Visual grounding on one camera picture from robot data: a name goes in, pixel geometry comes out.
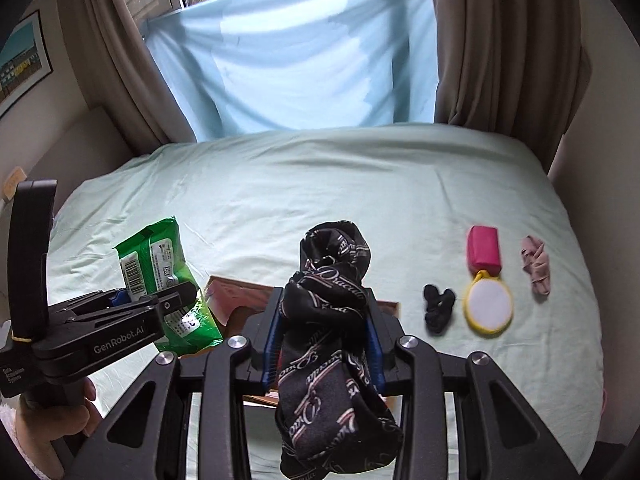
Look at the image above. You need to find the person's left hand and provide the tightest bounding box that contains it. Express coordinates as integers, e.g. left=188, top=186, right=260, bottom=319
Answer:
left=14, top=376, right=99, bottom=450

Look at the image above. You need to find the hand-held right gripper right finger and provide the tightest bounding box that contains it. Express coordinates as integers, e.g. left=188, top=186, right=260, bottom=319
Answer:
left=365, top=287, right=587, bottom=480

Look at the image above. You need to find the pink pouch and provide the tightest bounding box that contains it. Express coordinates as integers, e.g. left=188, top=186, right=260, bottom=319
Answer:
left=466, top=225, right=503, bottom=277

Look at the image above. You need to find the light blue hanging sheet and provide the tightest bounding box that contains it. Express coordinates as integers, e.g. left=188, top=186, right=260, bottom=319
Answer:
left=142, top=0, right=442, bottom=144

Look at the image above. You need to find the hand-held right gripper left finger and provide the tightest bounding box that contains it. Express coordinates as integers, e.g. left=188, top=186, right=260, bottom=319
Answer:
left=67, top=286, right=287, bottom=480

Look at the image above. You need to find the black scrunchie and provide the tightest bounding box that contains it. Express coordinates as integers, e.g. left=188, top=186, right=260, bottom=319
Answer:
left=422, top=284, right=457, bottom=335

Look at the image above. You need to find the black printed scarf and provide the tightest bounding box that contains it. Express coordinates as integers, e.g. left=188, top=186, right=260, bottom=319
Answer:
left=274, top=220, right=404, bottom=477

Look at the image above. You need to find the person's left forearm white sleeve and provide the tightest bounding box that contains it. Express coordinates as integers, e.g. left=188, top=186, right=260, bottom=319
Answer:
left=0, top=400, right=63, bottom=480

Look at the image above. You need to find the framed wall picture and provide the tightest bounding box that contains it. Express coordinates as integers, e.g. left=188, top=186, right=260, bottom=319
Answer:
left=0, top=9, right=54, bottom=122

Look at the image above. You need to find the beige curtain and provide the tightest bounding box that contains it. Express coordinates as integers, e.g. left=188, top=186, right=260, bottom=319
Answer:
left=424, top=0, right=595, bottom=162
left=54, top=0, right=199, bottom=159

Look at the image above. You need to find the pale pink scrunchie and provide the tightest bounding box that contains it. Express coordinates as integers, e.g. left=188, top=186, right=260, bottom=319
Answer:
left=519, top=235, right=552, bottom=297

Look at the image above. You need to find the brown wooden box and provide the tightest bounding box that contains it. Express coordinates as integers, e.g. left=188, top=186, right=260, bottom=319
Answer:
left=202, top=274, right=402, bottom=407

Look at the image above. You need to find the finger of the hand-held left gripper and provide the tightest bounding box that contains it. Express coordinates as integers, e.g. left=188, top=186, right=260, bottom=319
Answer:
left=125, top=281, right=199, bottom=322
left=48, top=287, right=132, bottom=317

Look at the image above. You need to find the white headboard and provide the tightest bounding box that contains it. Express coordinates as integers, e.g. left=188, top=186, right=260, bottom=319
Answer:
left=0, top=105, right=137, bottom=211

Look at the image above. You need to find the green wet wipes packet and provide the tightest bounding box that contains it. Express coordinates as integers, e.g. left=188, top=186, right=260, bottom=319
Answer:
left=112, top=216, right=225, bottom=354

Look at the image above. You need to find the yellow round hand mirror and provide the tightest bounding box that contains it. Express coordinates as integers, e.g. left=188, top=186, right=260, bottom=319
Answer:
left=462, top=269, right=515, bottom=337

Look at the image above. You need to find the yellowed wall socket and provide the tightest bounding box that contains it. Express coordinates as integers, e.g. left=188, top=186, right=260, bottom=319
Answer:
left=2, top=167, right=27, bottom=201

